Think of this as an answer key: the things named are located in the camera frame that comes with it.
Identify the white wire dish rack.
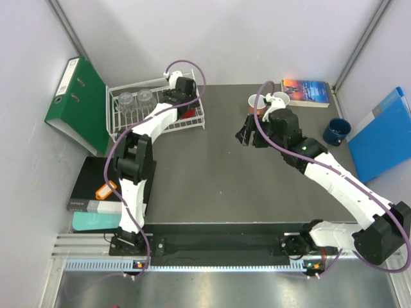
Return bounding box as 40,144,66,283
105,78,206,140

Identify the light blue ceramic mug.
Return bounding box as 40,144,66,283
274,92,290,107

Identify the grey slotted cable duct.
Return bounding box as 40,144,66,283
64,259,306,273

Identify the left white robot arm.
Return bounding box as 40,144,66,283
109,74,198,255

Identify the clear drinking glass right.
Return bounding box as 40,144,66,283
137,89,157,114

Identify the orange tag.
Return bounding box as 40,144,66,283
95,180,118,201

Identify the teal notebook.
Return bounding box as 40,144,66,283
72,212,121,233

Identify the red ceramic mug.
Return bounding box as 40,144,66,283
180,108,196,119

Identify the clear drinking glass left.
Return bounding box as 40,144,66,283
118,92,137,117

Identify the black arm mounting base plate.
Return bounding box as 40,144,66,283
108,223,328,266

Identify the blue cover paperback book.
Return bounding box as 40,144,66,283
281,80,330,108

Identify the blue folder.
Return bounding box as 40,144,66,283
348,87,410,183

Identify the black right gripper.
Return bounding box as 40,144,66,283
236,114,286,153

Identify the dark blue ceramic mug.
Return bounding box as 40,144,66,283
322,118,351,146

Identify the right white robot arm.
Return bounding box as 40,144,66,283
236,108,410,266

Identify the clear drinking glass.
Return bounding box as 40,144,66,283
118,92,137,117
137,89,157,114

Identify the pink ceramic mug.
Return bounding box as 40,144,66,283
248,94,267,117

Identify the aluminium frame rail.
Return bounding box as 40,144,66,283
51,234,112,259

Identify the green lever arch binder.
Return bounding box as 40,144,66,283
44,56,109,155

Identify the black book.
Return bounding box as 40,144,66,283
67,157,153,220

